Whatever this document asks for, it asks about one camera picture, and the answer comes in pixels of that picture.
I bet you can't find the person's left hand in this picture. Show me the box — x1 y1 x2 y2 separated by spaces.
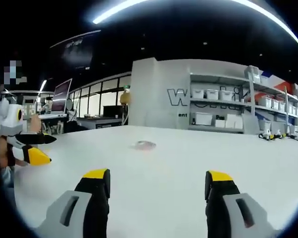
0 136 28 167

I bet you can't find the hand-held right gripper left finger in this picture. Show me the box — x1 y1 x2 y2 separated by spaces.
36 168 111 238

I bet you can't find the white storage box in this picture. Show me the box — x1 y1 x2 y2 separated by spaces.
191 112 213 126

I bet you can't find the white partition wall panel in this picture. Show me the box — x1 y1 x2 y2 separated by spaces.
128 57 192 129

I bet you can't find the grey metal shelving unit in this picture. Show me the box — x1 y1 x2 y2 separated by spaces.
188 64 298 134

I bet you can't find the black desk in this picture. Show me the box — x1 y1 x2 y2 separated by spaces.
76 105 126 129

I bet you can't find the clear resealable bag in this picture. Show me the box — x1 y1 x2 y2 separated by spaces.
129 140 157 151

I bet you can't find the dark hanging banner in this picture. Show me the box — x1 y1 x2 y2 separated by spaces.
49 29 102 70

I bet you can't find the computer monitor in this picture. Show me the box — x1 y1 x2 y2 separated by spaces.
51 78 73 113

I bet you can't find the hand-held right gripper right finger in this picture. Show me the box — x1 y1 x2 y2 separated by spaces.
205 170 276 238

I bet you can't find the white storage bin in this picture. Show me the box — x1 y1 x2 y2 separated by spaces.
205 89 220 100
191 88 205 99
219 89 235 102

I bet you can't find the long ceiling light strip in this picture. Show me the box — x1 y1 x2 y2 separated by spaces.
92 0 298 48

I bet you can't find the yellow and white gripper device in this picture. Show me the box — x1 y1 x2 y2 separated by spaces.
258 127 275 141

